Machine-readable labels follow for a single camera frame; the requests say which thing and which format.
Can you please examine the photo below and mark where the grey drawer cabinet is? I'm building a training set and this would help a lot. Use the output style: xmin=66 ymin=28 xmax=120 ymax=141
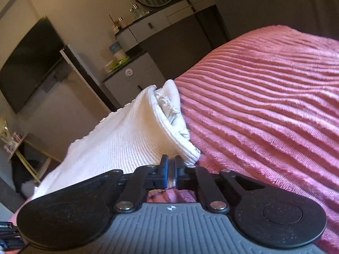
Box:
xmin=103 ymin=52 xmax=165 ymax=107

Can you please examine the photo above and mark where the pink ribbed bedspread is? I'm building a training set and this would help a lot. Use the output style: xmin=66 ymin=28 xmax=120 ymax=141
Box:
xmin=145 ymin=25 xmax=339 ymax=254

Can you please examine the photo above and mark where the green tray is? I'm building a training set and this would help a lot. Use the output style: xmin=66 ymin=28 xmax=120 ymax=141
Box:
xmin=105 ymin=56 xmax=129 ymax=72

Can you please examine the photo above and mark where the white tower fan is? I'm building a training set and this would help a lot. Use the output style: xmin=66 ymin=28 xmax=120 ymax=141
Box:
xmin=60 ymin=44 xmax=120 ymax=112

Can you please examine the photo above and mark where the grey vanity desk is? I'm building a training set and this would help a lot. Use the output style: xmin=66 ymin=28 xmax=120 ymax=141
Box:
xmin=115 ymin=0 xmax=231 ymax=80

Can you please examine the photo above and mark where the white wooden side shelf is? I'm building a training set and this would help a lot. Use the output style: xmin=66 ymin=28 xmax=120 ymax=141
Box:
xmin=1 ymin=133 xmax=61 ymax=184

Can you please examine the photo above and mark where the white knit garment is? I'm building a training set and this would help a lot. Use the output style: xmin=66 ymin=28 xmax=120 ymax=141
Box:
xmin=32 ymin=80 xmax=200 ymax=199

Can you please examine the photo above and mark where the blue white canister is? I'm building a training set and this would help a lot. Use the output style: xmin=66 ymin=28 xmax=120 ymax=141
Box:
xmin=109 ymin=42 xmax=127 ymax=61

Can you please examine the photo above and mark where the wall mounted television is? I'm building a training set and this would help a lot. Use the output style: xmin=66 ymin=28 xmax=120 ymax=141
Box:
xmin=1 ymin=16 xmax=64 ymax=113

